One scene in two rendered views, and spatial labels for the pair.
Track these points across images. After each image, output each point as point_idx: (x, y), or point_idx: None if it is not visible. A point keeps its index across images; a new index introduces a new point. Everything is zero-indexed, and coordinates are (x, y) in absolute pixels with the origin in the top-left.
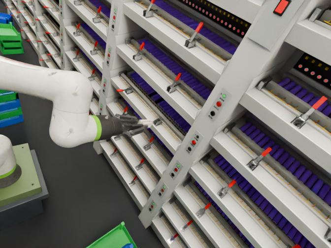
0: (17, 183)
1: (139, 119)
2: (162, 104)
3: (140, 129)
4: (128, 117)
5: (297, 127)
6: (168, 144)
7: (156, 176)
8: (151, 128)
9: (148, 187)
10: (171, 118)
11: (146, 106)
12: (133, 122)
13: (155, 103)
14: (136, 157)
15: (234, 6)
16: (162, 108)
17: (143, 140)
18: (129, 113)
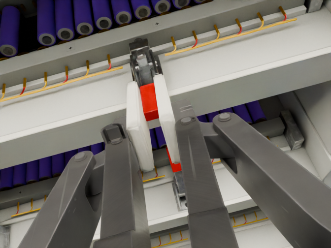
0: None
1: (125, 131)
2: (54, 21)
3: (258, 145)
4: (70, 211)
5: None
6: (294, 71)
7: (258, 208)
8: (154, 121)
9: (284, 247)
10: (151, 15)
11: (21, 91)
12: (136, 187)
13: (31, 52)
14: (162, 246)
15: None
16: (77, 29)
17: (147, 198)
18: (0, 205)
